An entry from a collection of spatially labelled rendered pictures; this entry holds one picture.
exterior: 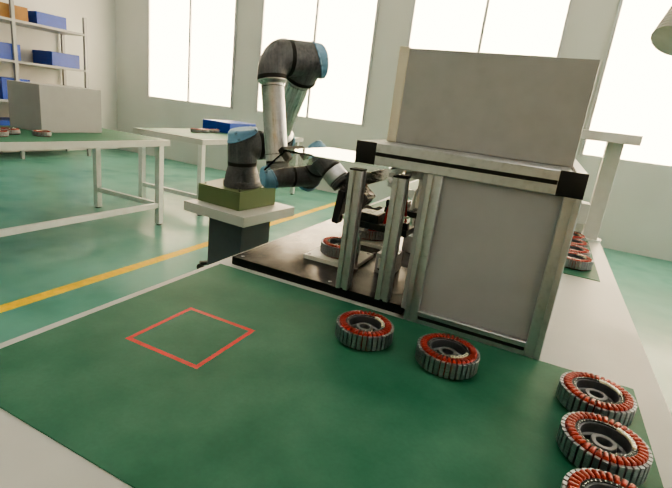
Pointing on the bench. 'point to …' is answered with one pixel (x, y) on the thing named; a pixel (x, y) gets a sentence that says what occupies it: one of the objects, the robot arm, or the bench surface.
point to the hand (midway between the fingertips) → (373, 231)
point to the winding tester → (492, 103)
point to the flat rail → (380, 175)
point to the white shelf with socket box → (592, 218)
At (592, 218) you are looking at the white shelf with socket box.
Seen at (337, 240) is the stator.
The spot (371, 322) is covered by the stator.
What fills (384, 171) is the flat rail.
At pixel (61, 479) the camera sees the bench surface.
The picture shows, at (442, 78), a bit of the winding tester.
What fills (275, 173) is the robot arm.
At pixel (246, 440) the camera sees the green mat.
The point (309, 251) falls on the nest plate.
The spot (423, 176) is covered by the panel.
